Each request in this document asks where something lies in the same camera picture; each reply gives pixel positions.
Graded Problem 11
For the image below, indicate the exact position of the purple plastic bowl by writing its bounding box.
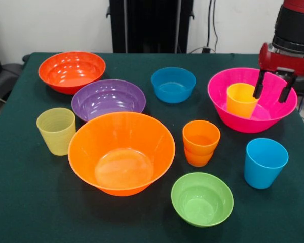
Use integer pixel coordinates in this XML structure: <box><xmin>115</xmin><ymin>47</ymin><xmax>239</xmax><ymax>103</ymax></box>
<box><xmin>71</xmin><ymin>79</ymin><xmax>146</xmax><ymax>122</ymax></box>

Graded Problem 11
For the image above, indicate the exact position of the small green plastic bowl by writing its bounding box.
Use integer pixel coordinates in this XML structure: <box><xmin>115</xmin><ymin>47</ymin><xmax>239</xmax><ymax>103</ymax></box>
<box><xmin>170</xmin><ymin>172</ymin><xmax>235</xmax><ymax>228</ymax></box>

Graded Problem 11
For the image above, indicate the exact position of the small blue plastic bowl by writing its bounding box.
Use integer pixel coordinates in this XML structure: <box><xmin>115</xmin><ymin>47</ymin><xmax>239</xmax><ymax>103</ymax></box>
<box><xmin>150</xmin><ymin>66</ymin><xmax>197</xmax><ymax>104</ymax></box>

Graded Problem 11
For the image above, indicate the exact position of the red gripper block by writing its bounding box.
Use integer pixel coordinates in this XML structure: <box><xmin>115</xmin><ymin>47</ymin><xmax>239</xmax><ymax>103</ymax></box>
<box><xmin>252</xmin><ymin>42</ymin><xmax>304</xmax><ymax>104</ymax></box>

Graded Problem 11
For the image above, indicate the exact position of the pale yellow-green plastic cup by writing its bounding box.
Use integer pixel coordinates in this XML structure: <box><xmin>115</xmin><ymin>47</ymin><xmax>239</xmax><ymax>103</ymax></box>
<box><xmin>36</xmin><ymin>107</ymin><xmax>77</xmax><ymax>156</ymax></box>

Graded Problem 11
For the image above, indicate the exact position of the dark green table cloth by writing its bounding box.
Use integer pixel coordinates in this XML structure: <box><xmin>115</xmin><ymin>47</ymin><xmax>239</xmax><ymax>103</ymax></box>
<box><xmin>0</xmin><ymin>52</ymin><xmax>304</xmax><ymax>243</ymax></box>

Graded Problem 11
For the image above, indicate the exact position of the yellow plastic cup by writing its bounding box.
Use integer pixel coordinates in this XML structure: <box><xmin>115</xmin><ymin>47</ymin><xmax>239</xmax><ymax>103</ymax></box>
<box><xmin>226</xmin><ymin>83</ymin><xmax>260</xmax><ymax>120</ymax></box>

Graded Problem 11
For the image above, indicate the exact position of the black wall cable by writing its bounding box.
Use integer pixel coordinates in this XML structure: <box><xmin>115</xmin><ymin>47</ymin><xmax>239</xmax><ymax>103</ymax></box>
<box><xmin>202</xmin><ymin>0</ymin><xmax>218</xmax><ymax>53</ymax></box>

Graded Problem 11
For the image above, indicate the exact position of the red plastic bowl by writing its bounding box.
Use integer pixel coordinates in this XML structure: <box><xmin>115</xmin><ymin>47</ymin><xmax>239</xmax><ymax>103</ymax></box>
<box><xmin>37</xmin><ymin>50</ymin><xmax>107</xmax><ymax>95</ymax></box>

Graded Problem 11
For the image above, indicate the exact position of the blue plastic cup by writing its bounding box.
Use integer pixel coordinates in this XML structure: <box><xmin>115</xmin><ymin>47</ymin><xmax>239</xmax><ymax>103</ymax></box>
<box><xmin>244</xmin><ymin>138</ymin><xmax>289</xmax><ymax>190</ymax></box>

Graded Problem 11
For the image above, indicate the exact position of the large pink plastic bowl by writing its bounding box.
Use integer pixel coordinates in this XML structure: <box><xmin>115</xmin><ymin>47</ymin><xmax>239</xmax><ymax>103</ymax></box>
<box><xmin>207</xmin><ymin>67</ymin><xmax>298</xmax><ymax>134</ymax></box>

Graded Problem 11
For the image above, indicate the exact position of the large orange plastic bowl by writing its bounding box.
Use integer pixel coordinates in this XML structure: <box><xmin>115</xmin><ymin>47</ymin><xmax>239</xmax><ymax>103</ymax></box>
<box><xmin>67</xmin><ymin>111</ymin><xmax>176</xmax><ymax>197</ymax></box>

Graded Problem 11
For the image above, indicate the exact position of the orange plastic cup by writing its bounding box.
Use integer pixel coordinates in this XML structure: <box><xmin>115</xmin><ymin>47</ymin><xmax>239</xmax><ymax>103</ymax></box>
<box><xmin>184</xmin><ymin>146</ymin><xmax>216</xmax><ymax>168</ymax></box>
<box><xmin>182</xmin><ymin>120</ymin><xmax>221</xmax><ymax>156</ymax></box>

